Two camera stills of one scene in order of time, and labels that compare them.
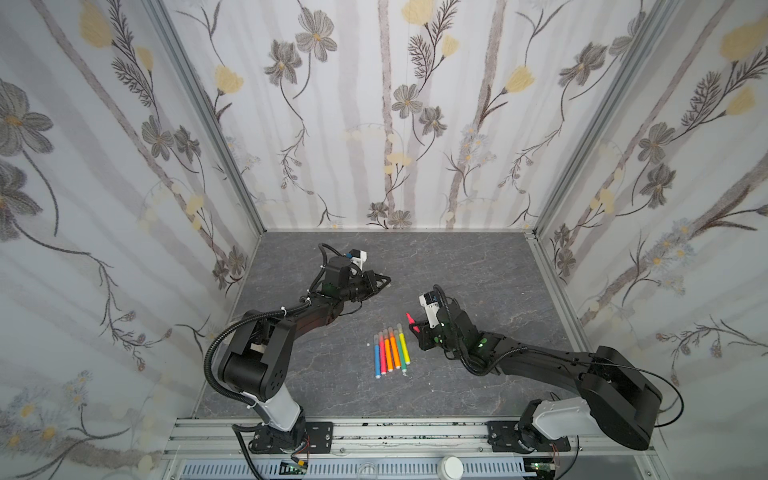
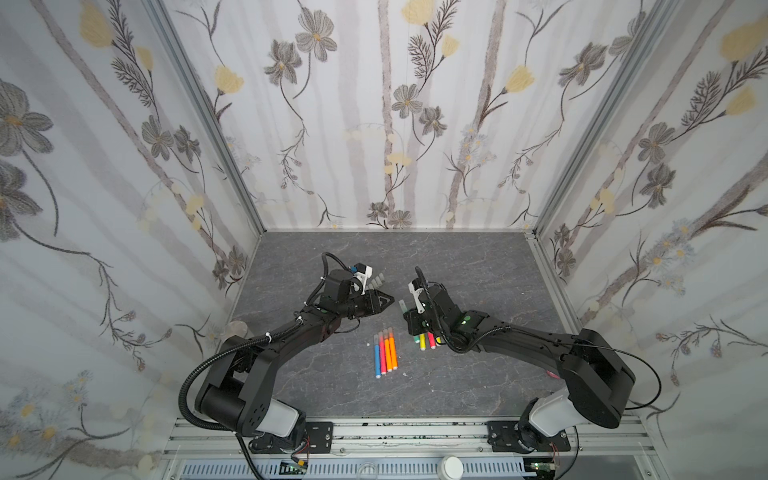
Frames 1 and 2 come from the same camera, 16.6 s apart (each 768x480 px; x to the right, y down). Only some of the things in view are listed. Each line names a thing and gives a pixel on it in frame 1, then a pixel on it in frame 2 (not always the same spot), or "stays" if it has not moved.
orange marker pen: x=388 y=350 stays
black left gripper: x=369 y=283 -> x=373 y=306
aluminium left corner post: x=183 y=53 stays
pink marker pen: x=383 y=362 stays
